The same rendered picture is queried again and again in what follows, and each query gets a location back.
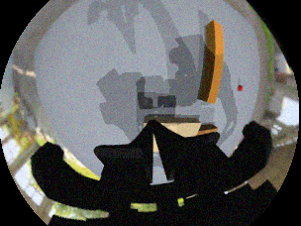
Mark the small red cube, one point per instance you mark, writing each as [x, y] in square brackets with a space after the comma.
[239, 87]

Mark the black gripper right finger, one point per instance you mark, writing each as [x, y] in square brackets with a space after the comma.
[172, 147]

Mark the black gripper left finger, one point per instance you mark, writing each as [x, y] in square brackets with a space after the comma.
[139, 152]

